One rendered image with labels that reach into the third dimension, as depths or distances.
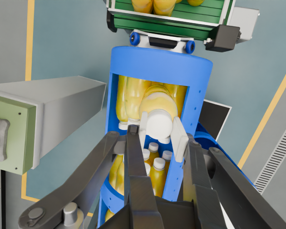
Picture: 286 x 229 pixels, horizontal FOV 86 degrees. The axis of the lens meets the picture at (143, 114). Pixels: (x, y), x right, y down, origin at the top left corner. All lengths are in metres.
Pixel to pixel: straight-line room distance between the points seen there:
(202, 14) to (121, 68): 0.44
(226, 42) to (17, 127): 0.82
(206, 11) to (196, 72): 0.39
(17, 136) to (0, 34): 1.54
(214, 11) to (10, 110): 0.84
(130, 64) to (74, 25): 1.45
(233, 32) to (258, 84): 1.29
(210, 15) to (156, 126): 0.58
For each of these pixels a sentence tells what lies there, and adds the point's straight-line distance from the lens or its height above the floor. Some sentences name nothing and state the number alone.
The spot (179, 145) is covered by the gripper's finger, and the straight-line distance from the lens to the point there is 0.17.
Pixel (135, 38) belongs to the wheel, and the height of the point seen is 0.98.
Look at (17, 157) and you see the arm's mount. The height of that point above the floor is 1.06.
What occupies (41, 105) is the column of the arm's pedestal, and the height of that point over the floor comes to 0.98.
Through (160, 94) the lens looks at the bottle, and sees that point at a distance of 0.27.
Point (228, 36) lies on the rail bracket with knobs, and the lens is 0.63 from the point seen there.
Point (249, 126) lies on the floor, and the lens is 1.96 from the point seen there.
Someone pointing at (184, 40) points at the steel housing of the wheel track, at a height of 0.95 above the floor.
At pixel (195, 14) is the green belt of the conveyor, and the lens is 0.71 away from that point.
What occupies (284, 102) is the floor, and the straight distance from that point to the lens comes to 2.07.
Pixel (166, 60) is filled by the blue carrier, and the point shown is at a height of 1.23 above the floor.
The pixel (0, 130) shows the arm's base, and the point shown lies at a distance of 0.79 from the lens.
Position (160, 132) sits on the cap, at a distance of 0.22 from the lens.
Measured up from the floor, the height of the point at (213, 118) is 0.15.
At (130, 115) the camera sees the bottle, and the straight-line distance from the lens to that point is 0.45.
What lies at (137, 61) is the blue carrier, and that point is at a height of 1.22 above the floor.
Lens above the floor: 1.57
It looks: 73 degrees down
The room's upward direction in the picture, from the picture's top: 168 degrees counter-clockwise
